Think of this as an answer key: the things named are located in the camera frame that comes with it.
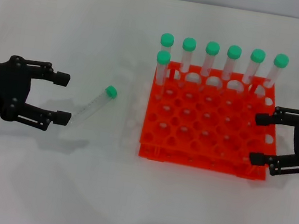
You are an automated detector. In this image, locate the clear green-capped test tube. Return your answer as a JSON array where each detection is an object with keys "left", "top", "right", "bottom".
[
  {"left": 198, "top": 40, "right": 222, "bottom": 92},
  {"left": 260, "top": 51, "right": 291, "bottom": 96},
  {"left": 175, "top": 36, "right": 198, "bottom": 88},
  {"left": 220, "top": 44, "right": 243, "bottom": 88},
  {"left": 241, "top": 47, "right": 268, "bottom": 92},
  {"left": 150, "top": 49, "right": 173, "bottom": 101},
  {"left": 66, "top": 79, "right": 119, "bottom": 134},
  {"left": 155, "top": 32, "right": 180, "bottom": 81}
]

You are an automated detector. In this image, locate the orange test tube rack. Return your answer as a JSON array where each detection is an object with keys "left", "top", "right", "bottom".
[{"left": 136, "top": 58, "right": 292, "bottom": 184}]

